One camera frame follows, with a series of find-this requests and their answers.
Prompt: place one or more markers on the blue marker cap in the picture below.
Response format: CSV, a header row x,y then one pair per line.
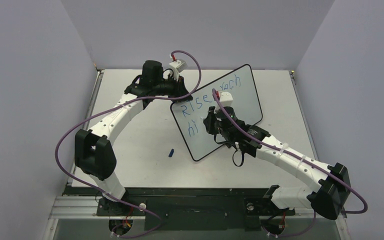
x,y
171,153

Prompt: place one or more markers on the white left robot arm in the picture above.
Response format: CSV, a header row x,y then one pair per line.
x,y
93,148

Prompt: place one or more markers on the white whiteboard black frame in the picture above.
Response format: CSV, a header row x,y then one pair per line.
x,y
189,115

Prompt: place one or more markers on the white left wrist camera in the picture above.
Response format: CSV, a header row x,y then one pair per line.
x,y
177,66

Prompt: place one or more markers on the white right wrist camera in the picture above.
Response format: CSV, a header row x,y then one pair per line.
x,y
225,99

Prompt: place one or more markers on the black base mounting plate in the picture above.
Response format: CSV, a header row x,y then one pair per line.
x,y
194,209

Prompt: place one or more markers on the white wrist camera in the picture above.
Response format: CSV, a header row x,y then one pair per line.
x,y
177,66
225,99

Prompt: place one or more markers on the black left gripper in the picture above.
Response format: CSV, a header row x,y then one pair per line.
x,y
179,88

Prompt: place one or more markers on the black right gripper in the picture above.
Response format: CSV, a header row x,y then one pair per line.
x,y
212,124

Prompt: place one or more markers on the aluminium frame rail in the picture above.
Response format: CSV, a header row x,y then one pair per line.
x,y
78,208

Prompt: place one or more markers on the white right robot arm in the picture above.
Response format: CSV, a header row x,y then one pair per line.
x,y
324,190

